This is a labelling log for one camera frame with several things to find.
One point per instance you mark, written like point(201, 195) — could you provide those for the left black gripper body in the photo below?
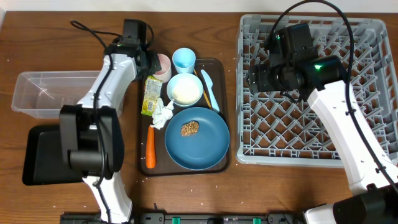
point(150, 64)

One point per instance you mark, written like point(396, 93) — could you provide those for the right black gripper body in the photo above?
point(270, 79)

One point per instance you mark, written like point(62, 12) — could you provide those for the pink cup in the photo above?
point(165, 73)

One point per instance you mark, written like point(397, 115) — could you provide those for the light blue cup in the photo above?
point(184, 60)

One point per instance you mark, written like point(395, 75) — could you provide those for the cooked white rice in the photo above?
point(185, 92)

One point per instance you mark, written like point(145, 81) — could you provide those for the light blue bowl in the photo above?
point(178, 77)

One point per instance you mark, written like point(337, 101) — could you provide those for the brown food piece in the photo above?
point(189, 128)

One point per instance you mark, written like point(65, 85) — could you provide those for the dark blue plate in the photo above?
point(202, 150)

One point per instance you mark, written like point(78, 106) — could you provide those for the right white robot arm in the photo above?
point(323, 82)

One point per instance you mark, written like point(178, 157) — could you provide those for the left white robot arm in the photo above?
point(91, 138)

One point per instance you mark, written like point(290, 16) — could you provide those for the grey dishwasher rack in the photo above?
point(281, 129)

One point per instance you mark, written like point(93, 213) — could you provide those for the black waste bin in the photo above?
point(43, 163)

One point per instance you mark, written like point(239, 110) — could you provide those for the green snack wrapper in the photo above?
point(152, 90)

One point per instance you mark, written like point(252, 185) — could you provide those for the crumpled white tissue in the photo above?
point(162, 113)

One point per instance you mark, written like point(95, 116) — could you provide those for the light blue plastic knife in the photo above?
point(209, 85)

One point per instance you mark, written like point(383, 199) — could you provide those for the wooden chopstick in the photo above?
point(204, 93)

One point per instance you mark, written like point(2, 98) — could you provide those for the brown serving tray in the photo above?
point(164, 164)

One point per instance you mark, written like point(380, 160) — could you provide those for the clear plastic bin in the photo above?
point(43, 94)

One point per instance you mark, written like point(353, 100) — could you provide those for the orange carrot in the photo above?
point(150, 148)

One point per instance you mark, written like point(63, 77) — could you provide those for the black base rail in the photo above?
point(159, 218)

